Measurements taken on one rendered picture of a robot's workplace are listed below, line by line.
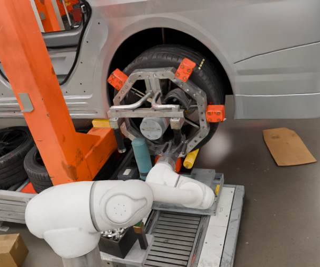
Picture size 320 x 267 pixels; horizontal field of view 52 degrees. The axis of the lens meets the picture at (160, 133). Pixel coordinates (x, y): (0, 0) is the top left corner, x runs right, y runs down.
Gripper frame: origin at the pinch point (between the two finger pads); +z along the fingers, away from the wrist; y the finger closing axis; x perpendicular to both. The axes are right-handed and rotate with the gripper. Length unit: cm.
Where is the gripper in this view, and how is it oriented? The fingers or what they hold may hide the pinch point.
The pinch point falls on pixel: (178, 139)
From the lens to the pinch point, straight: 166.1
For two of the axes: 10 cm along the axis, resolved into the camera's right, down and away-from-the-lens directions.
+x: -1.7, -8.5, -4.9
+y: 9.3, 0.2, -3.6
